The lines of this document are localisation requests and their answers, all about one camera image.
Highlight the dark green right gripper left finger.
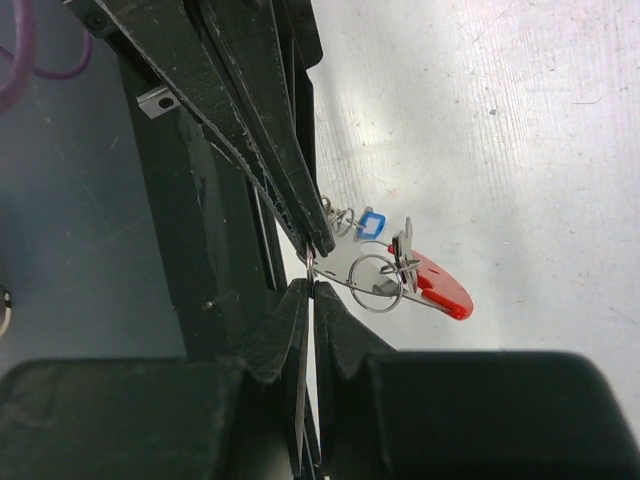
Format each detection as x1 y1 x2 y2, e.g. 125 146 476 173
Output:
1 279 310 479

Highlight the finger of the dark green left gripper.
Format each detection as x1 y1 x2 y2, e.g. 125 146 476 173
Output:
94 0 314 246
199 1 335 256

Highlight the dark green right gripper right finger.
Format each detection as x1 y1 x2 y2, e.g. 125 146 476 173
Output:
314 282 639 479

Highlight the red-handled metal keyring holder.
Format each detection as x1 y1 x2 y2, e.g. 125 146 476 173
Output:
297 195 475 321

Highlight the blue key tag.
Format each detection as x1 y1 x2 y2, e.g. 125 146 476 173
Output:
356 209 386 240

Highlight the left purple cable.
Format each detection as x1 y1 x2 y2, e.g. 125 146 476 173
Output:
0 0 94 114

